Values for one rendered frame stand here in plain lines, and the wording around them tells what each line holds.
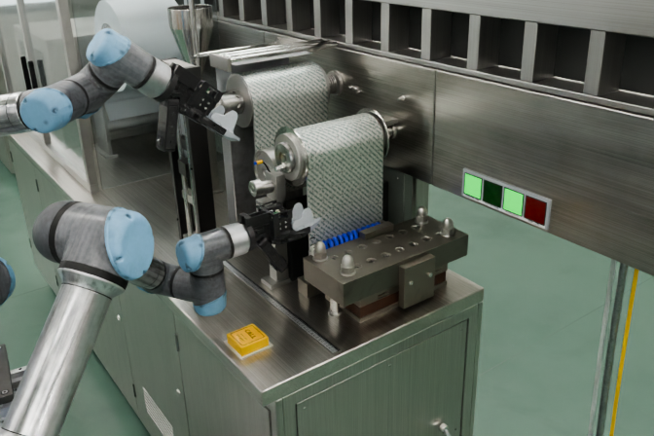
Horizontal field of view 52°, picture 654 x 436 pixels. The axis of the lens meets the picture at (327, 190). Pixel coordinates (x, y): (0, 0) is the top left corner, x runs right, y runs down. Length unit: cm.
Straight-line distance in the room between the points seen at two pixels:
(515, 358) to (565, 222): 165
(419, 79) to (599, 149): 51
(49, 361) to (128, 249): 21
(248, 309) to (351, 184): 40
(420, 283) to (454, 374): 31
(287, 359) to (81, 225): 55
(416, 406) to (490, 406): 105
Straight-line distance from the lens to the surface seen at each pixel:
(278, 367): 147
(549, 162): 147
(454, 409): 192
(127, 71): 135
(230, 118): 146
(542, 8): 143
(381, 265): 157
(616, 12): 134
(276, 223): 153
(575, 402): 291
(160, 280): 155
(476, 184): 161
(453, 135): 164
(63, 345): 116
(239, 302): 170
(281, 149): 160
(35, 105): 127
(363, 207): 172
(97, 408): 293
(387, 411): 171
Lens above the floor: 179
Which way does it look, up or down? 22 degrees down
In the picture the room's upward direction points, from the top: 2 degrees counter-clockwise
